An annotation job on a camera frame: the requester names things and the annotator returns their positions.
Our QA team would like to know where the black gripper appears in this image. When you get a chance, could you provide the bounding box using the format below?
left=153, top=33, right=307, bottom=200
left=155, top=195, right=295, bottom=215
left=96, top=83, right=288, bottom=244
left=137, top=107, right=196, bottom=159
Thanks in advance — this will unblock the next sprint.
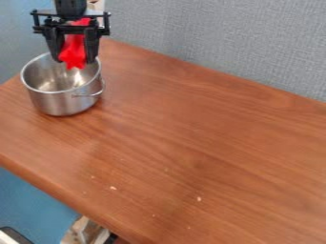
left=30, top=9, right=100, bottom=64

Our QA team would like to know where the red cross-shaped block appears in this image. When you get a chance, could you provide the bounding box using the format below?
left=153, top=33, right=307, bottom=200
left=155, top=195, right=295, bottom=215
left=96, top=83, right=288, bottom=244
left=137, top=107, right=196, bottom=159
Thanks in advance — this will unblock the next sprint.
left=57, top=17, right=93, bottom=71

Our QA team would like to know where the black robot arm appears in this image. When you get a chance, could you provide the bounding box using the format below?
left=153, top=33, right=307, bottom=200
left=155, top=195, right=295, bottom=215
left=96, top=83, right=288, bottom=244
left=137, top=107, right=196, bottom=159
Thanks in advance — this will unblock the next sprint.
left=30, top=0, right=111, bottom=68

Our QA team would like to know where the metal pot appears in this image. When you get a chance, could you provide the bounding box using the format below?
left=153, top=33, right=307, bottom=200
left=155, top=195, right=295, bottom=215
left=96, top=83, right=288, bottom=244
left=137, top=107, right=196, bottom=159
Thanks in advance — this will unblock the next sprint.
left=20, top=52, right=105, bottom=116

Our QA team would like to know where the dark object bottom left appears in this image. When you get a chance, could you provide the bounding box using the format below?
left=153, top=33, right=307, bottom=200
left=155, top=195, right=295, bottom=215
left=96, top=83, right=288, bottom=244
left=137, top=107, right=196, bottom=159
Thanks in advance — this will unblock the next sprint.
left=0, top=227, right=34, bottom=244

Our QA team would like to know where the wooden table leg structure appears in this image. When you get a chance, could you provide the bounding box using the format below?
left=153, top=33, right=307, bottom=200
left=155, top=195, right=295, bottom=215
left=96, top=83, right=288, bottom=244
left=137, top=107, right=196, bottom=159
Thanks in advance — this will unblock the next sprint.
left=60, top=216, right=111, bottom=244

